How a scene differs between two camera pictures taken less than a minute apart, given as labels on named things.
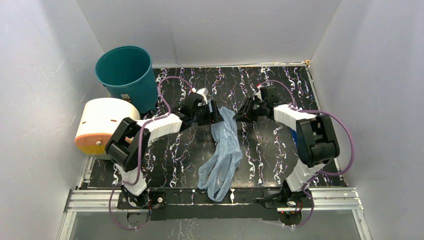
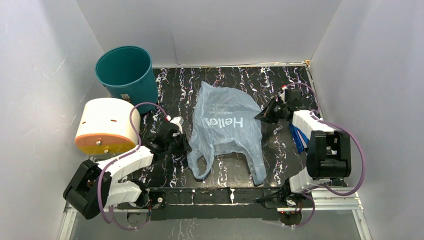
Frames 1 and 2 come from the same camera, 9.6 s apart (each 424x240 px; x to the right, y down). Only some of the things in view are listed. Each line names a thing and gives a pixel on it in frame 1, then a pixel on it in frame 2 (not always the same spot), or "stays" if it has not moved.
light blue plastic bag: (216, 174) -> (226, 122)
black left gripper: (215, 117) -> (185, 148)
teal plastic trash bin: (126, 72) stays
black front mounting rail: (206, 204) stays
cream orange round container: (97, 120) stays
